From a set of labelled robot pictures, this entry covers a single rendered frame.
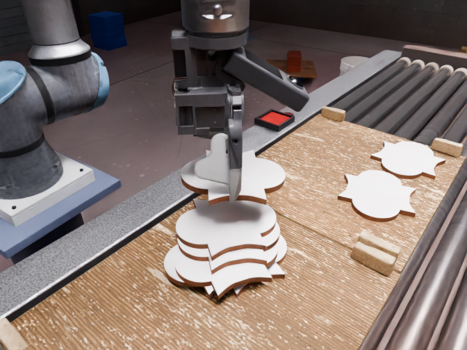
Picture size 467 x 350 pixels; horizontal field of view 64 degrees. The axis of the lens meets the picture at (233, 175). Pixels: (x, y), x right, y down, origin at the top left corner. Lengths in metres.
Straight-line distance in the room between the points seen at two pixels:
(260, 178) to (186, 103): 0.16
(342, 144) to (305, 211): 0.26
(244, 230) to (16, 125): 0.47
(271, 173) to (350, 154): 0.34
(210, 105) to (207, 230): 0.19
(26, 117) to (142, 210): 0.27
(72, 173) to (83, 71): 0.22
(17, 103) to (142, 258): 0.37
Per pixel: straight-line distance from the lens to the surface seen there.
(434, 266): 0.66
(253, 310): 0.52
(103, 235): 0.68
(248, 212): 0.57
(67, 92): 0.82
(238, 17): 0.43
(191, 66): 0.45
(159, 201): 0.72
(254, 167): 0.55
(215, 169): 0.47
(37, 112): 0.80
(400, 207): 0.71
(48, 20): 0.81
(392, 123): 1.07
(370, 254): 0.58
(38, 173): 0.84
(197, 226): 0.55
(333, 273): 0.57
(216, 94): 0.45
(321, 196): 0.71
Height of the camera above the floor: 1.35
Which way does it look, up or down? 34 degrees down
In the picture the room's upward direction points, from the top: straight up
